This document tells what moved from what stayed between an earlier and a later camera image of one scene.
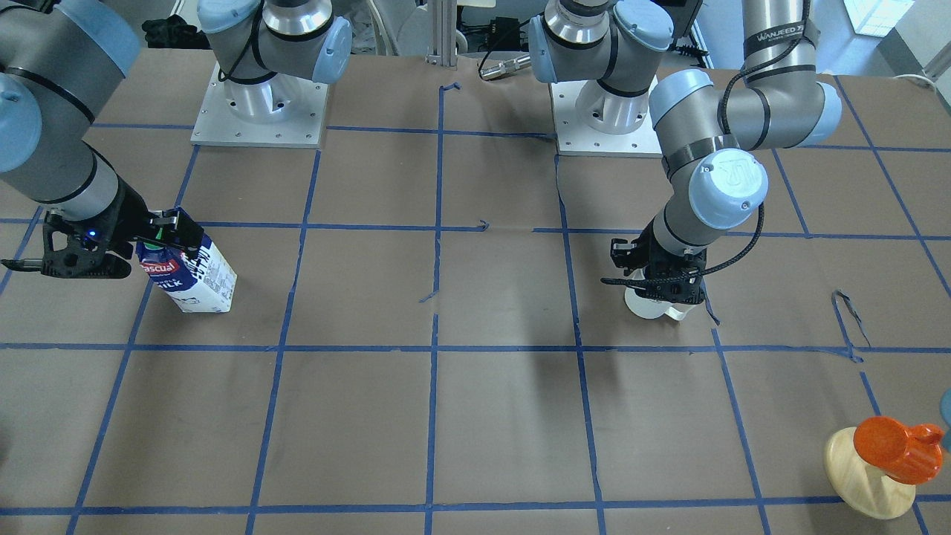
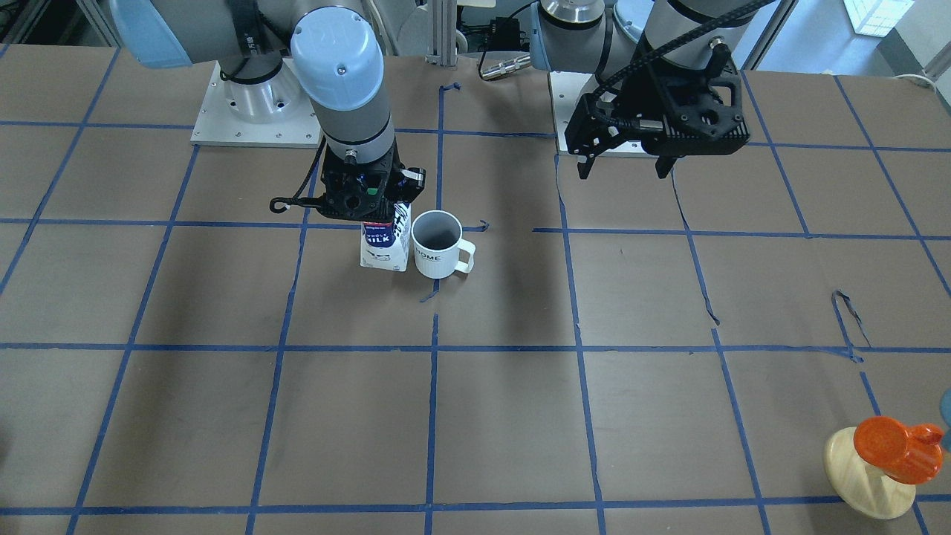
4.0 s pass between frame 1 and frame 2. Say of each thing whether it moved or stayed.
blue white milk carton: moved
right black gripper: moved
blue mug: stayed
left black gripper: moved
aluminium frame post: stayed
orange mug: stayed
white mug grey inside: moved
